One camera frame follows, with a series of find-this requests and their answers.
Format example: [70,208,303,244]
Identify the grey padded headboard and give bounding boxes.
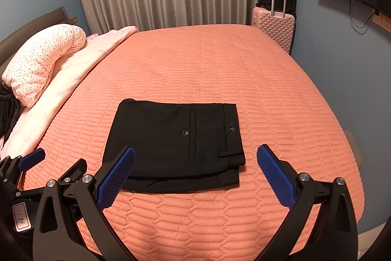
[0,6,79,76]

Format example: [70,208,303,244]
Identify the salmon pink bed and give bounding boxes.
[23,24,366,261]

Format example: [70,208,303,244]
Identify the wooden wall socket panel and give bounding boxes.
[372,13,391,30]

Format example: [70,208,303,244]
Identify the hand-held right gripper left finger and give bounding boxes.
[32,146,136,261]

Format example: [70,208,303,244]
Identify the pink pillow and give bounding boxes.
[1,24,87,109]

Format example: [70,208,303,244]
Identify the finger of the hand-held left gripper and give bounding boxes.
[57,158,88,188]
[0,148,46,172]

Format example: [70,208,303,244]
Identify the black power cable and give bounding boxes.
[349,0,381,30]

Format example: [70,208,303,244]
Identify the pink hard-shell suitcase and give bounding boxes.
[251,0,297,54]

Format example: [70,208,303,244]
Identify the pale pink blanket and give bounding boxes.
[0,25,138,162]

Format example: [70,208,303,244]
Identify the dark cloth with strings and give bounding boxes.
[0,81,22,144]

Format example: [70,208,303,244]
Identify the black pants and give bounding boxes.
[102,98,247,193]

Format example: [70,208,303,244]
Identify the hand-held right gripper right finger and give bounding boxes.
[256,144,358,261]

